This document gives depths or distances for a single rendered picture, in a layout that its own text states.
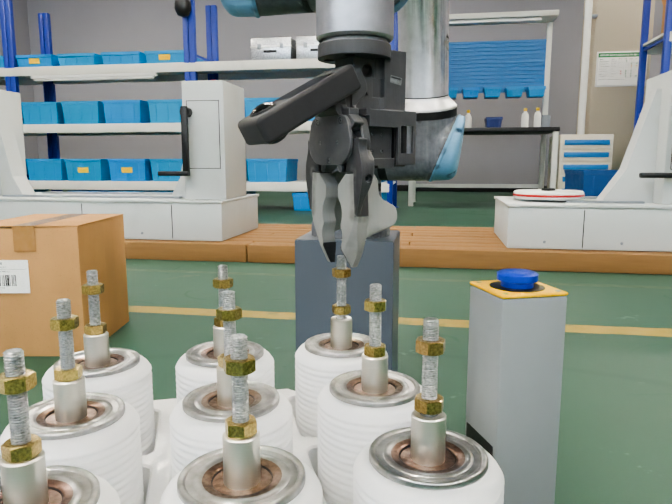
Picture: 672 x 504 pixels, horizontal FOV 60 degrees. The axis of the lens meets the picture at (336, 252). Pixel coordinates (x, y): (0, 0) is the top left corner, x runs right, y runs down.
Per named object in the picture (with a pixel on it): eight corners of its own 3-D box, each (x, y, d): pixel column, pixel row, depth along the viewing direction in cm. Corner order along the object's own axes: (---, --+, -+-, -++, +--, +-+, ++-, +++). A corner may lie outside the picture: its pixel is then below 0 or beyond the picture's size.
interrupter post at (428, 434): (454, 463, 37) (455, 414, 37) (429, 475, 36) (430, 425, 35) (426, 449, 39) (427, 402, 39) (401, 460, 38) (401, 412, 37)
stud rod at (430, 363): (434, 437, 37) (438, 321, 36) (419, 435, 37) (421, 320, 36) (437, 430, 38) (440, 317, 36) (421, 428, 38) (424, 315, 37)
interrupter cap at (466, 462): (512, 466, 37) (513, 455, 37) (432, 510, 32) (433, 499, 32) (423, 425, 43) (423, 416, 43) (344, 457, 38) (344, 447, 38)
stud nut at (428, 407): (440, 417, 36) (440, 404, 36) (412, 414, 36) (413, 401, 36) (444, 405, 38) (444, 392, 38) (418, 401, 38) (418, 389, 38)
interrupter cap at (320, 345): (368, 364, 56) (368, 357, 56) (293, 356, 58) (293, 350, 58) (385, 341, 63) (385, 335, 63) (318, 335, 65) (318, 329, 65)
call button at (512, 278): (489, 288, 61) (489, 268, 60) (523, 286, 61) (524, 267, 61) (508, 296, 57) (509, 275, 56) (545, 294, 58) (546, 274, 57)
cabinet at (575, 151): (545, 203, 612) (549, 136, 602) (593, 204, 605) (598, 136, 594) (556, 208, 556) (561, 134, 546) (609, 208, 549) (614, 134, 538)
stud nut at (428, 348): (442, 358, 35) (442, 344, 35) (414, 355, 36) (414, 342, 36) (446, 348, 37) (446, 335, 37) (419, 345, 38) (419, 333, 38)
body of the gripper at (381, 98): (417, 172, 58) (420, 45, 56) (346, 172, 53) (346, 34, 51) (370, 171, 64) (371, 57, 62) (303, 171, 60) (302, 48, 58)
